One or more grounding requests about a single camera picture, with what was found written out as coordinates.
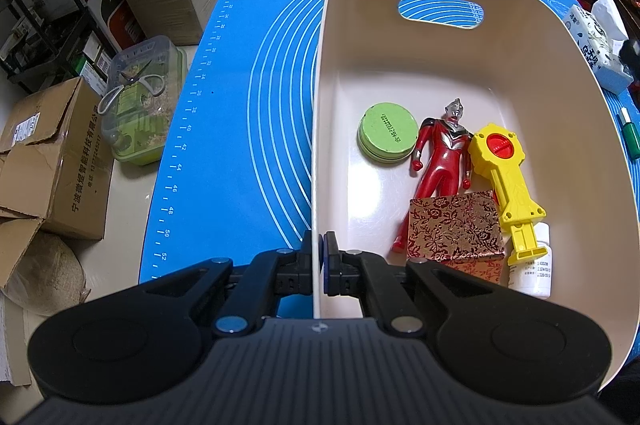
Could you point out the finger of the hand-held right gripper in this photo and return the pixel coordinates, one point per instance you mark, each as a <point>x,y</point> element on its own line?
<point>631,55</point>

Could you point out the blue silicone mat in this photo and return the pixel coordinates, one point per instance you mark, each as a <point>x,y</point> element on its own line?
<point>260,55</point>

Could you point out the beige sack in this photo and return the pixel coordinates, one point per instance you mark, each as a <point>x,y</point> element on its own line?
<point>45,275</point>

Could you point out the white and red carton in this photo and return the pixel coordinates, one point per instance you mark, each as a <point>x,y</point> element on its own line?
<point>115,12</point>

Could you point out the clear box with green base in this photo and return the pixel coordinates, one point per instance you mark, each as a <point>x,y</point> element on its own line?
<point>145,130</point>

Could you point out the red action figure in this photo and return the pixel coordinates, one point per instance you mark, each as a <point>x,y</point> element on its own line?
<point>440,155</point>

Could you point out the red gold patterned box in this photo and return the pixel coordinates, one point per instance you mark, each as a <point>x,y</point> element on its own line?
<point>455,225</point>

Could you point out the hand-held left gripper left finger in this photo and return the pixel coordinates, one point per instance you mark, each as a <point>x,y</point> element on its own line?
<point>306,266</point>

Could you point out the white tissue pack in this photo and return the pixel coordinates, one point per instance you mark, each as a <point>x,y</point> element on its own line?
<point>595,45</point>

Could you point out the brown cardboard box flap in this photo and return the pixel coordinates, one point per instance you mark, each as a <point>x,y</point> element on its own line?
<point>17,245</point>

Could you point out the open brown cardboard box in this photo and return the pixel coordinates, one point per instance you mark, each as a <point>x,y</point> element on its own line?
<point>55,165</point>

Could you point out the yellow toy launcher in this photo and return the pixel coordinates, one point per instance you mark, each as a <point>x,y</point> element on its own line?
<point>510,190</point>

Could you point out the beige plastic basket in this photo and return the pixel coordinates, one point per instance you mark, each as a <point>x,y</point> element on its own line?
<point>400,70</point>

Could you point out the green marker pen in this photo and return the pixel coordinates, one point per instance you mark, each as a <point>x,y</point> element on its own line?
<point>632,140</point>

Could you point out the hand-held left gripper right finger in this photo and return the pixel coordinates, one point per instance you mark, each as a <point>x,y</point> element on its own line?
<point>327,266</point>

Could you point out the round green tin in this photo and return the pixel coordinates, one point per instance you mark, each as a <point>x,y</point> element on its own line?
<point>387,130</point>

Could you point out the white plastic bottle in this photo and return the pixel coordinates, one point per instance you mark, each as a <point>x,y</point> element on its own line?
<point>532,277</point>

